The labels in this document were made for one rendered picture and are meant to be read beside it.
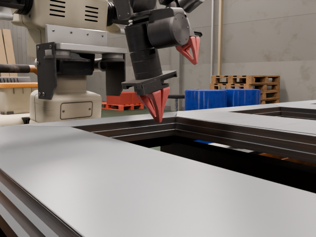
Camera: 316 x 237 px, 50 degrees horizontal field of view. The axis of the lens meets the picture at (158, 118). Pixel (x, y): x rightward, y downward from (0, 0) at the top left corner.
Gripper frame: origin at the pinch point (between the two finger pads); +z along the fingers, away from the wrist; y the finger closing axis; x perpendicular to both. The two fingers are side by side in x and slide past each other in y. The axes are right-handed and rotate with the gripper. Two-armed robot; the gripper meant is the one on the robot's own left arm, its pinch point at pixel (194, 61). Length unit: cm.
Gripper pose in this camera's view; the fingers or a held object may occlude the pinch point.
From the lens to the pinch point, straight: 104.6
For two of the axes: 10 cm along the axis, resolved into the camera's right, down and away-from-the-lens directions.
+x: -6.5, 3.8, 6.6
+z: 3.3, 9.2, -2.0
